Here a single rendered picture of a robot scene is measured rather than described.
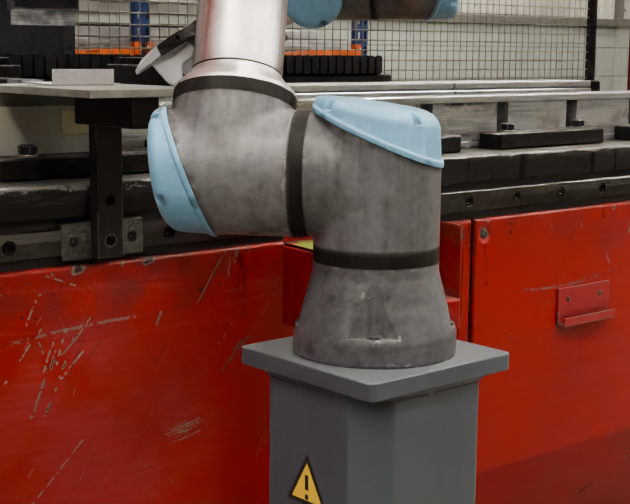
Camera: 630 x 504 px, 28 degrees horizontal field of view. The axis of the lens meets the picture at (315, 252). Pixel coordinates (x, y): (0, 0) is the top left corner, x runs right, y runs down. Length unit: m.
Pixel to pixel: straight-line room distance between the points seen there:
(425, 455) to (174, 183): 0.33
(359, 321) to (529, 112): 1.37
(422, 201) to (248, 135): 0.16
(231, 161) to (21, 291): 0.60
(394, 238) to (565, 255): 1.28
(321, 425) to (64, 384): 0.65
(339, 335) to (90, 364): 0.68
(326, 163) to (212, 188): 0.10
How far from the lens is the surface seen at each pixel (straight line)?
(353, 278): 1.10
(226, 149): 1.11
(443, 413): 1.13
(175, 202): 1.13
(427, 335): 1.11
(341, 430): 1.10
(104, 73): 1.71
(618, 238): 2.47
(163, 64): 1.79
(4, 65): 1.98
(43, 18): 1.81
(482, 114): 2.33
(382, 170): 1.09
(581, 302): 2.40
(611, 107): 2.62
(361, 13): 1.61
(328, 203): 1.10
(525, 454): 2.37
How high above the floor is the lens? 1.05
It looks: 9 degrees down
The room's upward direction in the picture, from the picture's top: straight up
